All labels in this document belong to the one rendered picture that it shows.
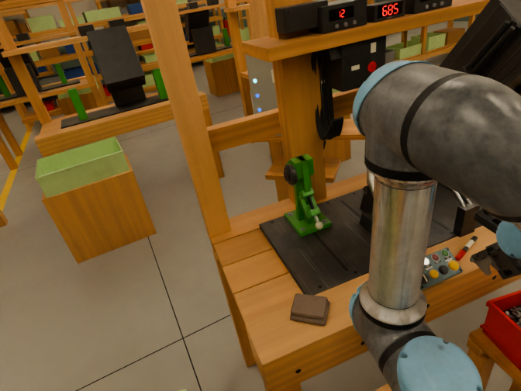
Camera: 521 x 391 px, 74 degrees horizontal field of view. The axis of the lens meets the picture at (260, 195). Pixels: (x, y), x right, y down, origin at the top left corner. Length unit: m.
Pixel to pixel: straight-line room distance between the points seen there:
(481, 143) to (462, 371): 0.38
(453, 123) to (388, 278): 0.30
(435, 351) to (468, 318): 1.64
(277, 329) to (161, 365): 1.28
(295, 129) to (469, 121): 0.98
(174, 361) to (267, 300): 1.17
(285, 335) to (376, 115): 0.68
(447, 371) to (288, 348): 0.44
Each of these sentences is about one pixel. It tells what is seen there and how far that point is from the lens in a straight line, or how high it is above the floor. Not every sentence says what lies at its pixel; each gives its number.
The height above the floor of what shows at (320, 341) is 0.89.
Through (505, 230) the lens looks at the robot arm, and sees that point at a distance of 0.77.
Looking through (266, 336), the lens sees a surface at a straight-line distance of 1.00.
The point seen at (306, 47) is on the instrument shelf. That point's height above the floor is 1.52.
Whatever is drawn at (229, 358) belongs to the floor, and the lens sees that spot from 2.09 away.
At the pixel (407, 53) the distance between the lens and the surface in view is 6.85.
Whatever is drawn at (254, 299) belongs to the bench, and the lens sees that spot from 1.11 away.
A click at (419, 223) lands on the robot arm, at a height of 1.38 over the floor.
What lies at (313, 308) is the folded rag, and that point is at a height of 0.93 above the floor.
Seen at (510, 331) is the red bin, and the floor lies 0.89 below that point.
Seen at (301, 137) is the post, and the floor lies 1.19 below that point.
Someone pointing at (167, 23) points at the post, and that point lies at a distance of 1.13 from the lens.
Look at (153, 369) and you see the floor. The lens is 2.20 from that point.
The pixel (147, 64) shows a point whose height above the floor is 0.68.
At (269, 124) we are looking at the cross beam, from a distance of 1.36.
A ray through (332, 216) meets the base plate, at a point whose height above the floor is 0.90.
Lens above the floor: 1.70
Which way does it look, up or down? 31 degrees down
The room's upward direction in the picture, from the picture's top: 10 degrees counter-clockwise
